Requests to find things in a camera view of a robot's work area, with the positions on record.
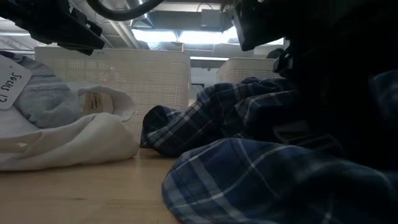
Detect light blue shirt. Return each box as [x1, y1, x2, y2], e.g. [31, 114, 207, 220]
[0, 51, 83, 129]

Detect bright ceiling light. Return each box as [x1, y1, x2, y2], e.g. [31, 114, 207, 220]
[132, 27, 240, 45]

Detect dark green garment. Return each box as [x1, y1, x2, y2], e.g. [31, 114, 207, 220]
[289, 37, 398, 170]

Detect white perforated basket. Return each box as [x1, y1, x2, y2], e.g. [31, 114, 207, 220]
[216, 57, 282, 84]
[34, 46, 192, 144]

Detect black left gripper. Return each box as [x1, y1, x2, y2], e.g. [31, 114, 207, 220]
[0, 0, 106, 57]

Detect navy plaid shorts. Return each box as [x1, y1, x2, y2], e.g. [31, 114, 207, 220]
[139, 77, 312, 158]

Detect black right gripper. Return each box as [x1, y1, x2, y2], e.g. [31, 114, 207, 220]
[232, 0, 292, 52]

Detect white garment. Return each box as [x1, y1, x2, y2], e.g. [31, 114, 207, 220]
[0, 81, 140, 172]

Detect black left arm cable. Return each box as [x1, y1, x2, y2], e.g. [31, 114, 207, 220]
[86, 0, 165, 22]

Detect blue plaid shirt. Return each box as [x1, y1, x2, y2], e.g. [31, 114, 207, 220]
[161, 136, 398, 224]

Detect white paper tag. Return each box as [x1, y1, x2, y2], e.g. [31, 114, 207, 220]
[0, 55, 32, 110]

